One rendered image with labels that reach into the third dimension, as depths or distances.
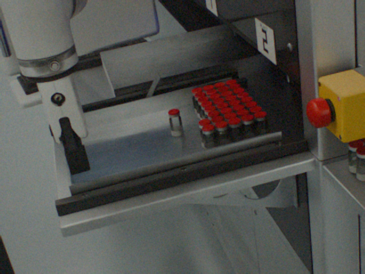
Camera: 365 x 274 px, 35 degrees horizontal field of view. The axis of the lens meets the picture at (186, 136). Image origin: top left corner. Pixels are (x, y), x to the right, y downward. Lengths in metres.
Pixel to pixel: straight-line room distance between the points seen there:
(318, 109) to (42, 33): 0.38
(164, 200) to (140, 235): 1.44
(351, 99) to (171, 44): 0.77
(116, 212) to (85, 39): 1.00
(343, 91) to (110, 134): 0.48
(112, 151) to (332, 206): 0.38
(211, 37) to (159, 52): 0.14
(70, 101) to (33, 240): 1.65
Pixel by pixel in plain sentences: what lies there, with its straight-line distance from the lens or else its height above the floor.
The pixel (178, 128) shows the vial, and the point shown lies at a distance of 1.02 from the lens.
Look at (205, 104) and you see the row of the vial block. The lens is 1.02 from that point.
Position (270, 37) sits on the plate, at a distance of 0.98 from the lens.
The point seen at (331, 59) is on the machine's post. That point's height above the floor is 1.04.
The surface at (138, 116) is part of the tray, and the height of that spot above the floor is 0.88.
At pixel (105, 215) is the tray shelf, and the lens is 0.86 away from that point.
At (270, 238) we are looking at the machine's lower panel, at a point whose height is 0.52.
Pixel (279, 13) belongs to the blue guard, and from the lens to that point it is 0.92.
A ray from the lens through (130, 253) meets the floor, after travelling 2.23.
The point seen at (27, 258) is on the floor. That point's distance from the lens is 2.38.
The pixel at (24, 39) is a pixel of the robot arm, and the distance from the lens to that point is 0.83.
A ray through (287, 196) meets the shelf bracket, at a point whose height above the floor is 0.75.
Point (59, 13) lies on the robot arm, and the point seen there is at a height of 1.16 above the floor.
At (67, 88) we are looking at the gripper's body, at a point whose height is 1.06.
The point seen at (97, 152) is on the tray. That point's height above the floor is 0.88.
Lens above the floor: 1.35
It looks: 27 degrees down
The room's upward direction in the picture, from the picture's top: 10 degrees counter-clockwise
